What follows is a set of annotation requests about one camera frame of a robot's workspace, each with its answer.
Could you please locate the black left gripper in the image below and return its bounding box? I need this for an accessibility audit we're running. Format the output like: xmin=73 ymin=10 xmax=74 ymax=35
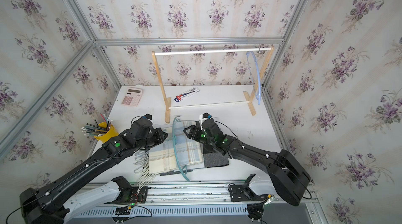
xmin=135 ymin=129 xmax=171 ymax=153

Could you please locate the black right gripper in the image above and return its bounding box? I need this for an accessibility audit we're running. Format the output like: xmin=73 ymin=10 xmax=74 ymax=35
xmin=182 ymin=125 xmax=216 ymax=148

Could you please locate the blue cream plaid scarf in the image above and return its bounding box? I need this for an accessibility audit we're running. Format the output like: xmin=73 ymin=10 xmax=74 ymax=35
xmin=134 ymin=119 xmax=204 ymax=189

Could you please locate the teal plastic hanger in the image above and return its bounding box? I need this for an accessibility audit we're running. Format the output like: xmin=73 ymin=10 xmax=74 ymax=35
xmin=172 ymin=116 xmax=203 ymax=182

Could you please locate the light blue plastic hanger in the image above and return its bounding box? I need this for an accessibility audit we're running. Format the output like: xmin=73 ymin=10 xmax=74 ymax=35
xmin=246 ymin=51 xmax=262 ymax=105

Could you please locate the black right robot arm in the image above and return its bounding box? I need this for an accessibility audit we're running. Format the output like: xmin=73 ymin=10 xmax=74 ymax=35
xmin=183 ymin=118 xmax=311 ymax=206

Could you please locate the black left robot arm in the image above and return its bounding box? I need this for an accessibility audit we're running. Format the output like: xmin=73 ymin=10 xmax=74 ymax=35
xmin=19 ymin=114 xmax=168 ymax=224

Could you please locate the black grey checkered mat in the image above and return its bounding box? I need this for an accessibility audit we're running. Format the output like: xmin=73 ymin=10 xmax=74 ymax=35
xmin=158 ymin=143 xmax=230 ymax=177

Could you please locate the pink calculator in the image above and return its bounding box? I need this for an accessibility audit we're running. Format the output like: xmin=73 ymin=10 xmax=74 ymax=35
xmin=121 ymin=88 xmax=143 ymax=107

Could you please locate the yellow pencil cup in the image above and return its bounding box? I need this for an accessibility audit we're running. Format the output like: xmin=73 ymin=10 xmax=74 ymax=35
xmin=94 ymin=122 xmax=119 ymax=143

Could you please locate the red blue marker box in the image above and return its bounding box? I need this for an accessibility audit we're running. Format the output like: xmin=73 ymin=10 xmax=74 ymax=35
xmin=174 ymin=87 xmax=200 ymax=103

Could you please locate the bundle of pencils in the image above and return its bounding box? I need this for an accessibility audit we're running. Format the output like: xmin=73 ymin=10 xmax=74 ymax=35
xmin=81 ymin=114 xmax=112 ymax=137

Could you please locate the wooden clothes rack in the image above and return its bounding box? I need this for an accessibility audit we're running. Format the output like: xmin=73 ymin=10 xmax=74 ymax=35
xmin=151 ymin=45 xmax=274 ymax=123

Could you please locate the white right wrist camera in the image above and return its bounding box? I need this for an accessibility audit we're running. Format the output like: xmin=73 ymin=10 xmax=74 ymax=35
xmin=200 ymin=113 xmax=212 ymax=122

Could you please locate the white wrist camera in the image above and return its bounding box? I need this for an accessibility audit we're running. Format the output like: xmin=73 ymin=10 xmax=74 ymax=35
xmin=141 ymin=114 xmax=152 ymax=120
xmin=200 ymin=113 xmax=212 ymax=122

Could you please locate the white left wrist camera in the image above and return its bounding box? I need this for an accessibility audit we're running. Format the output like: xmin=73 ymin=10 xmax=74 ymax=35
xmin=141 ymin=114 xmax=152 ymax=120

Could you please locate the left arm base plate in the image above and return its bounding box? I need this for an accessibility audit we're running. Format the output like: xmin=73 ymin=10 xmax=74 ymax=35
xmin=108 ymin=176 xmax=149 ymax=205

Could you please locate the aluminium mounting rail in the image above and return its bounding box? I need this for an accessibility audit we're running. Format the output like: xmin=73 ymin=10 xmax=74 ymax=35
xmin=56 ymin=164 xmax=318 ymax=218

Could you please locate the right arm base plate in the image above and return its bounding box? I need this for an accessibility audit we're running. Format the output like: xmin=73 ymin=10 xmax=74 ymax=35
xmin=227 ymin=174 xmax=268 ymax=202

